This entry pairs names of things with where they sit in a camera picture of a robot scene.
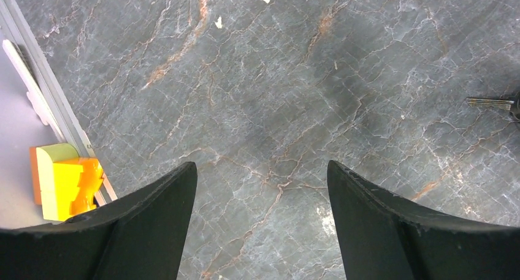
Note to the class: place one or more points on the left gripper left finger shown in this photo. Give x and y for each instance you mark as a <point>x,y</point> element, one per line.
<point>139,236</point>

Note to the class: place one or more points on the yellow orange block at left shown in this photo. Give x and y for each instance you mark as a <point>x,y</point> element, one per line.
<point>64,183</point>

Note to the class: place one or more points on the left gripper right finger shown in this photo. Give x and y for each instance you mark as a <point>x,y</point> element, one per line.
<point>385,236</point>

